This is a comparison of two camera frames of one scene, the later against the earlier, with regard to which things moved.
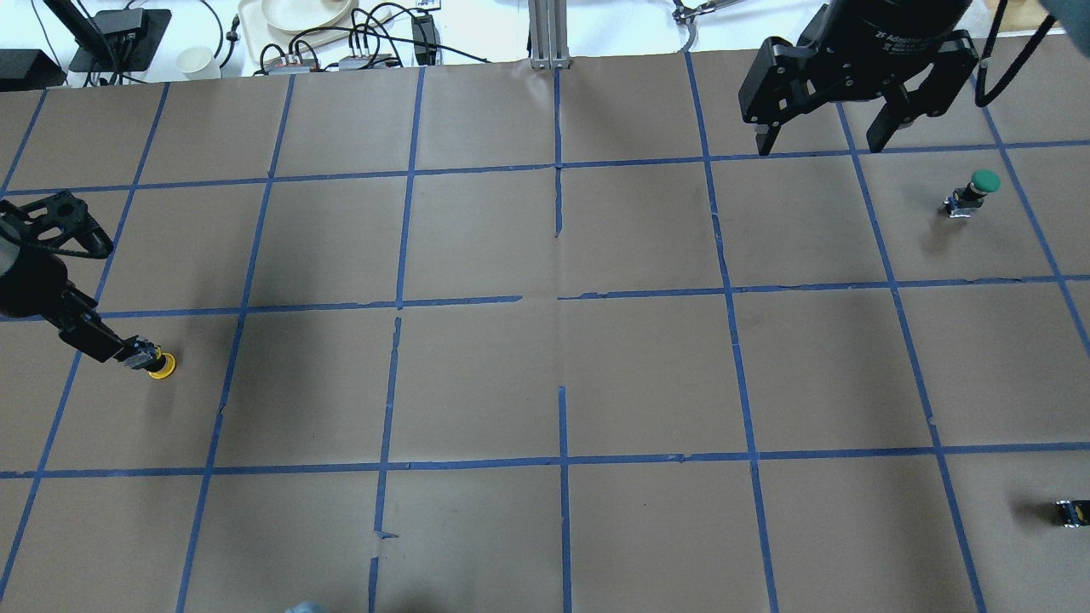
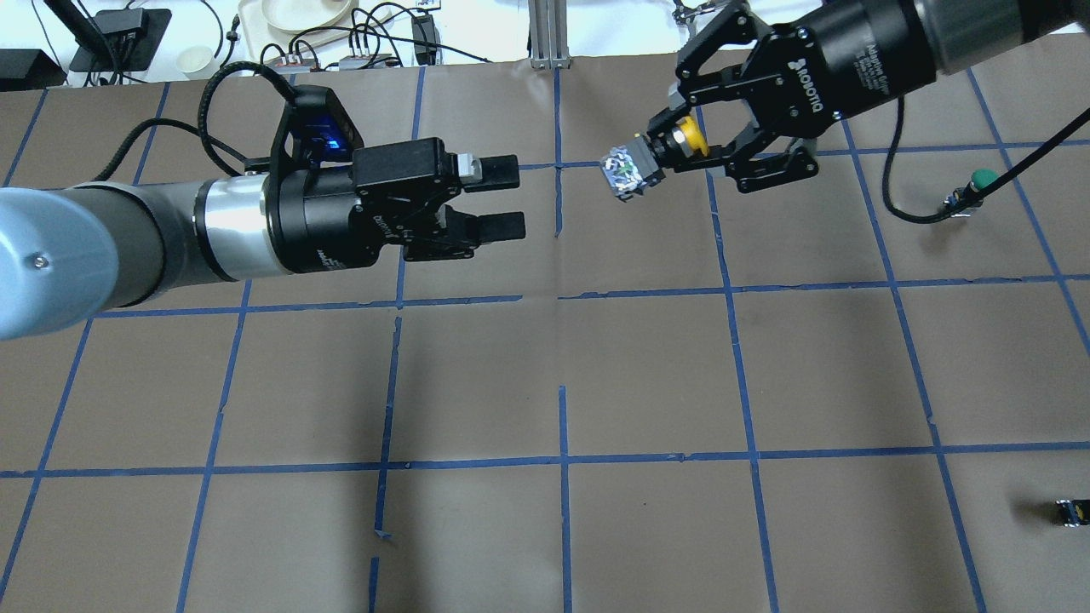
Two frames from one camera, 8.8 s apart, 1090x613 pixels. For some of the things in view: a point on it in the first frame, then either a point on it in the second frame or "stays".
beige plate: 303,15 stays
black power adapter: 424,37 stays
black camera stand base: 120,40 stays
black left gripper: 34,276 -> 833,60
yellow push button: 169,367 -> 628,169
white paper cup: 198,63 stays
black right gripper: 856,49 -> 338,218
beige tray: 268,42 stays
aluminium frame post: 547,26 stays
